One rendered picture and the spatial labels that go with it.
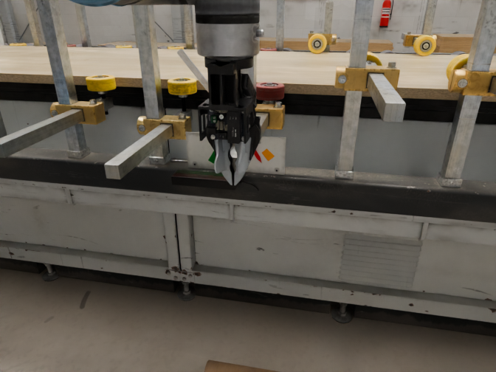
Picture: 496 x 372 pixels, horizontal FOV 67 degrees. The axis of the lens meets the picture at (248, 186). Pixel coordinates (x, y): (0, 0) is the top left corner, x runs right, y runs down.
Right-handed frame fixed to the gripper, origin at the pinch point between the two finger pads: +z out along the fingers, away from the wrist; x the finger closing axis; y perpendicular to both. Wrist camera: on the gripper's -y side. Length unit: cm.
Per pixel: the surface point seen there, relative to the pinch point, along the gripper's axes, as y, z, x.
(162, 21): -771, 5, -335
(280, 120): -30.6, -1.6, 4.6
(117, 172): -2.6, 2.3, -23.8
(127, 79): -48, -7, -44
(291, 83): -48.1, -7.2, 5.4
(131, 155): -8.1, 0.9, -23.6
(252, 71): -31.4, -12.7, -2.7
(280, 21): -140, -20, -9
